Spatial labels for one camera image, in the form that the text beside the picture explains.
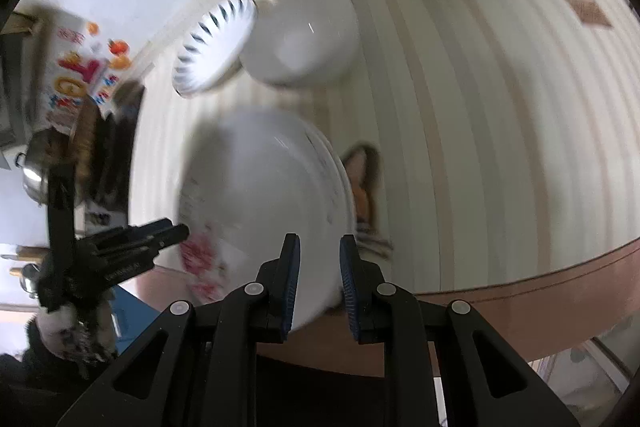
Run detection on white plate with blue stripes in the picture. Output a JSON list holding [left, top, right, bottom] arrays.
[[171, 0, 259, 96]]

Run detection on dark frying pan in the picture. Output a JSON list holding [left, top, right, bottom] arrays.
[[70, 81, 147, 210]]

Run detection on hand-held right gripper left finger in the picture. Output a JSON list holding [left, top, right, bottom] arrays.
[[55, 233, 302, 427]]

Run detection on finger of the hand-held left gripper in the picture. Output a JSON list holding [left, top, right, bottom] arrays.
[[95, 217, 175, 249], [97, 225, 191, 275]]

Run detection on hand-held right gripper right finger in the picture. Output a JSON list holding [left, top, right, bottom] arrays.
[[339, 234, 581, 427]]

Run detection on colourful wall stickers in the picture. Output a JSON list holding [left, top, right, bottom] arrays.
[[42, 13, 135, 134]]

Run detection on white plate with red print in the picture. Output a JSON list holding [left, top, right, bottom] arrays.
[[177, 107, 358, 335]]

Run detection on stacked steel pot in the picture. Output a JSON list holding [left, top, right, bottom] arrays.
[[19, 146, 57, 208]]

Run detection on striped table cloth with pink edge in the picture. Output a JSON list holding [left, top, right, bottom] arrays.
[[127, 0, 640, 378]]

